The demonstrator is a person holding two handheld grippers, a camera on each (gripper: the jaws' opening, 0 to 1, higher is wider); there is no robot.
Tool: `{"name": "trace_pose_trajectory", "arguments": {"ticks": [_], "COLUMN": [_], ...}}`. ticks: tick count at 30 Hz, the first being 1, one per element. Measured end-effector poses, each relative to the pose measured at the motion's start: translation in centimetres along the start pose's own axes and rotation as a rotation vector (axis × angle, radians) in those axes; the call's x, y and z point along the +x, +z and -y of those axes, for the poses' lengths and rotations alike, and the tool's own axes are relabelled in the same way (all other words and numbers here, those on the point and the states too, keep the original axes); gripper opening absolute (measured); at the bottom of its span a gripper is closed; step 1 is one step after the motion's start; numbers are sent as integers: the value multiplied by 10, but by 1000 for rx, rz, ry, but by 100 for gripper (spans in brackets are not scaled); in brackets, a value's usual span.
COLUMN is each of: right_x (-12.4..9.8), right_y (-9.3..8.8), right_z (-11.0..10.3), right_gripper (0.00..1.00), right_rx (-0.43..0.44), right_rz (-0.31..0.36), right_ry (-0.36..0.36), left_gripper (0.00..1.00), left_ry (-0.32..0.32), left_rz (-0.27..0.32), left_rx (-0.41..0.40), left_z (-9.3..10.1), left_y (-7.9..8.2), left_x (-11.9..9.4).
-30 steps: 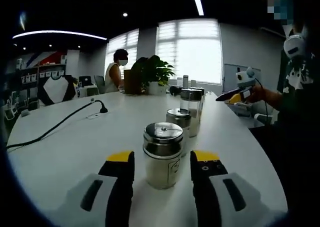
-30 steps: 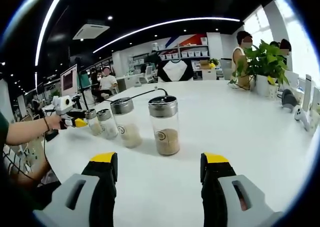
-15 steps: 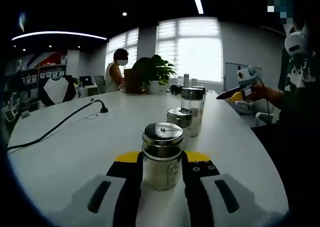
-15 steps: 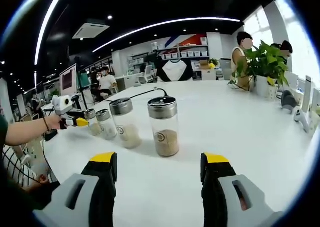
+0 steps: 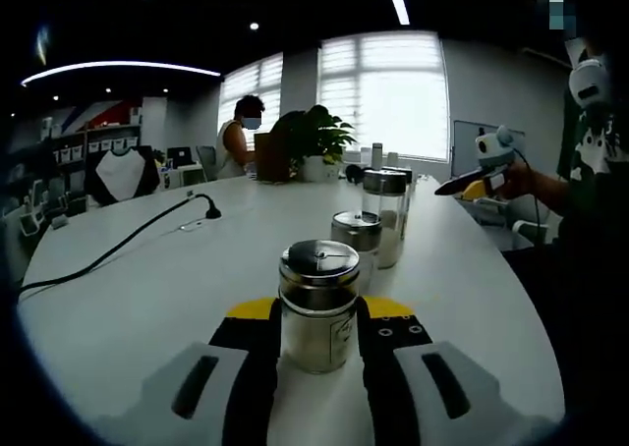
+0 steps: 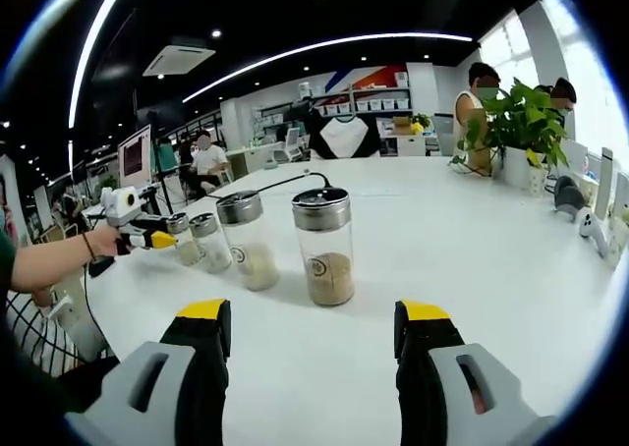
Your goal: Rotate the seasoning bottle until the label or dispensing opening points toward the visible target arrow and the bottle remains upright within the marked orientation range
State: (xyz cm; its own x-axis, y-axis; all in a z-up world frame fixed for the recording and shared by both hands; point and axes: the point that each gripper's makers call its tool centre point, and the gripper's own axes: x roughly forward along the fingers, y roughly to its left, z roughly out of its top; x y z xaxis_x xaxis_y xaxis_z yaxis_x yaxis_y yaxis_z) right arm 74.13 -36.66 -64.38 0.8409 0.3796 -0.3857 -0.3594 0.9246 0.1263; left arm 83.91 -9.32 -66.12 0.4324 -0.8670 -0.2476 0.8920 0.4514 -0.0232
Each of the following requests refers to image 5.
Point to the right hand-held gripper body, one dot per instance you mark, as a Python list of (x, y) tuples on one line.
[(498, 146)]

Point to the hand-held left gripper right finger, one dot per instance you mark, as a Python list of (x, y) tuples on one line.
[(388, 367)]

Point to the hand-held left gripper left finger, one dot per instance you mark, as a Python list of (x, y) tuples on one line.
[(250, 367)]

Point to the tall seasoning bottle brown contents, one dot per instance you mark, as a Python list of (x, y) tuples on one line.
[(409, 195)]

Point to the tall seasoning bottle white contents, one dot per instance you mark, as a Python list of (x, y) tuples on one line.
[(385, 185)]

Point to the short glass seasoning bottle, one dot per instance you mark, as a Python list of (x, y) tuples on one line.
[(317, 289), (361, 232)]

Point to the person's right hand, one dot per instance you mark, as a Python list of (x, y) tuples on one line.
[(523, 183)]

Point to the whiteboard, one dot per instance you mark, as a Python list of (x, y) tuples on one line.
[(467, 149)]

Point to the white office chair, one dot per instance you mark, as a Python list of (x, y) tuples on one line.
[(521, 230)]

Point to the tall white flask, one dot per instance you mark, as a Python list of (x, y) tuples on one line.
[(377, 156)]

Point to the person's green printed shirt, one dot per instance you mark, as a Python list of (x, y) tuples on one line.
[(599, 171)]

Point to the white chest device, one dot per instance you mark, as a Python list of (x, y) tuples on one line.
[(589, 85)]

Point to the green potted plant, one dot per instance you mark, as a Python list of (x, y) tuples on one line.
[(319, 131)]

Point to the brown paper bag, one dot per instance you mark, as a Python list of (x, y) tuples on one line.
[(270, 158)]

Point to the computer monitor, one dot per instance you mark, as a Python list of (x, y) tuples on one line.
[(179, 156)]

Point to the small grey pouch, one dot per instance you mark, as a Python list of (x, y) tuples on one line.
[(59, 221)]

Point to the shelf of white storage bins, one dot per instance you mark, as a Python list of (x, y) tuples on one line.
[(98, 144)]

